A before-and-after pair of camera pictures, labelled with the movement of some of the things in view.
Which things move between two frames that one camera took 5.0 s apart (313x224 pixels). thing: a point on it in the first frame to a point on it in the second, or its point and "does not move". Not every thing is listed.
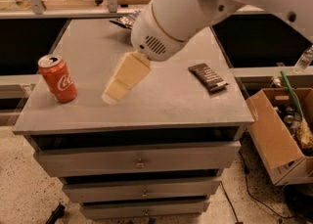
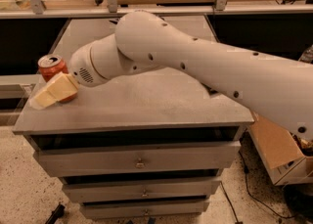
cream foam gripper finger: x=133 y=68 to x=58 y=88
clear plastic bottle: x=304 y=61 does not move
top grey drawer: x=141 y=158 does not move
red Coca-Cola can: x=57 y=77 does not move
